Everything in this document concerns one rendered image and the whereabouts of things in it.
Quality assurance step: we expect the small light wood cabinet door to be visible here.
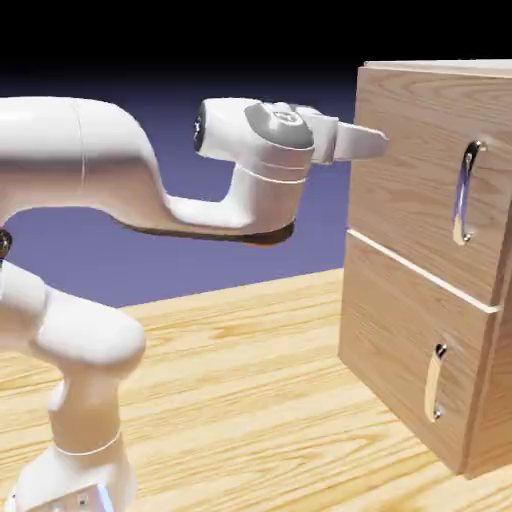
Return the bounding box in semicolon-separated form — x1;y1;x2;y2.
337;231;497;475

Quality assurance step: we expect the short curved silver handle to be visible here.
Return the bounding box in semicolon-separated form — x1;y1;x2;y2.
423;342;448;423

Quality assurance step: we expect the large light wood cabinet door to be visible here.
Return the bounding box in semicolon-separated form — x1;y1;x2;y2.
346;65;512;307

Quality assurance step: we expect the long curved silver handle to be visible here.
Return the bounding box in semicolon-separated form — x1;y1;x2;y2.
451;139;488;246

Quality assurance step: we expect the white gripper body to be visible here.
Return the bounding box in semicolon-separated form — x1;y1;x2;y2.
332;120;390;162

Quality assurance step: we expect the light wood cabinet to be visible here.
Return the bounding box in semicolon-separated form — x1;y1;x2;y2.
337;58;512;480

